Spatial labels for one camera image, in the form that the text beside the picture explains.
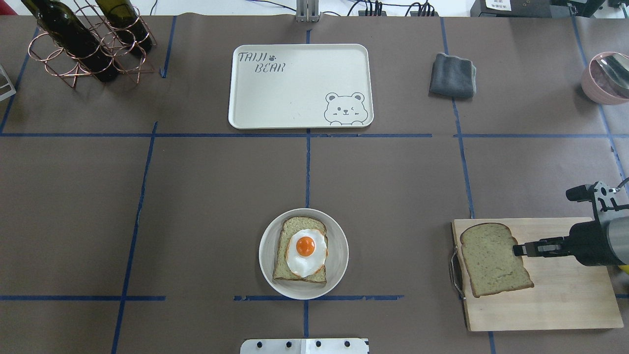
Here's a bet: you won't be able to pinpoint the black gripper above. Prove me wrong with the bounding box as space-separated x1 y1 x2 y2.
513 181 629 266

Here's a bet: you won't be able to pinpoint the bread slice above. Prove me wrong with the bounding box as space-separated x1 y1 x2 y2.
459 223 535 298
273 216 328 284

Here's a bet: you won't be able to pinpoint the white round plate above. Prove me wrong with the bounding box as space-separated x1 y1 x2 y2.
258 208 349 300

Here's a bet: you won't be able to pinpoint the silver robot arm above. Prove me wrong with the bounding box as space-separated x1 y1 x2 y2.
513 178 629 266

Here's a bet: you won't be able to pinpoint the cream bear tray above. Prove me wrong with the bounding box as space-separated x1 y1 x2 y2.
228 43 374 130

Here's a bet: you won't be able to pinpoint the wooden cutting board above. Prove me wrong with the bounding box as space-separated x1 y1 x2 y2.
452 219 624 332

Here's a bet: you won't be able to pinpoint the pink bowl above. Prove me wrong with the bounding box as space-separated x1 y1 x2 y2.
580 52 628 105

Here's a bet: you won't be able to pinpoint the metal spoon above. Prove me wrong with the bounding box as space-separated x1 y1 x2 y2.
596 53 629 98

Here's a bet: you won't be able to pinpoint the grey folded cloth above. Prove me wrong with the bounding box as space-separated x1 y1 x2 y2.
429 53 477 99

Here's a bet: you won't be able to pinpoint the black equipment box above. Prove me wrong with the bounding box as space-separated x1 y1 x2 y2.
470 0 605 18

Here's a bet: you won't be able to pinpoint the fried egg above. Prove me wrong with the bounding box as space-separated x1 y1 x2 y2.
285 229 328 278

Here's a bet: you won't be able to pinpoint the dark wine bottle right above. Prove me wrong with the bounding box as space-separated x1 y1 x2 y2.
96 0 152 58

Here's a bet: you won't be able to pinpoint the dark wine bottle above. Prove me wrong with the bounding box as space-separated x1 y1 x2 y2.
22 0 118 82
96 0 152 58

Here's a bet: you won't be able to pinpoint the dark wine bottle left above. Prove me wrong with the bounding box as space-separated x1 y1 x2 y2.
22 0 118 82

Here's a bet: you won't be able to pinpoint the metal base plate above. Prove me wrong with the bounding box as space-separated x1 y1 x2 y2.
240 338 370 354

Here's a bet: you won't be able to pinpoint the black cables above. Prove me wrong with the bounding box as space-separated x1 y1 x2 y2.
246 0 438 17

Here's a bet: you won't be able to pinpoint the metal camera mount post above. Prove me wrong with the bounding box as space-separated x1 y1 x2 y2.
296 0 321 23

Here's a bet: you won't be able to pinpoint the copper wire bottle rack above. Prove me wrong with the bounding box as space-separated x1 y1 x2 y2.
24 0 156 89

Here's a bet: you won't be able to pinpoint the white wire rack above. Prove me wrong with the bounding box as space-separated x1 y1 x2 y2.
0 65 16 101

